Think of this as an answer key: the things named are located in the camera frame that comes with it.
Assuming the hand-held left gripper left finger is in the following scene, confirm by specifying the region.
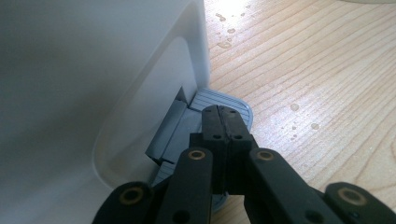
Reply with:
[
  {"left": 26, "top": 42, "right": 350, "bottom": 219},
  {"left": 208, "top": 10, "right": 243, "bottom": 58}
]
[{"left": 189, "top": 105, "right": 231, "bottom": 196}]

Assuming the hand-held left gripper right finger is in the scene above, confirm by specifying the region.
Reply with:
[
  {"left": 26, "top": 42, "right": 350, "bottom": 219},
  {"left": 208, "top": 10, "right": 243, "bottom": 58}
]
[{"left": 219, "top": 105, "right": 260, "bottom": 196}]

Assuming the grey-blue plastic lid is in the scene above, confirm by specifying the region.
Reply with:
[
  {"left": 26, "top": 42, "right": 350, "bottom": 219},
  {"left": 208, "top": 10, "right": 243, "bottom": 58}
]
[{"left": 145, "top": 87, "right": 254, "bottom": 213}]

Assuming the white water dispenser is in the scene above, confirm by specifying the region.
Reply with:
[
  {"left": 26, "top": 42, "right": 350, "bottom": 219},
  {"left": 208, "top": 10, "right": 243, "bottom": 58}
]
[{"left": 0, "top": 0, "right": 212, "bottom": 224}]

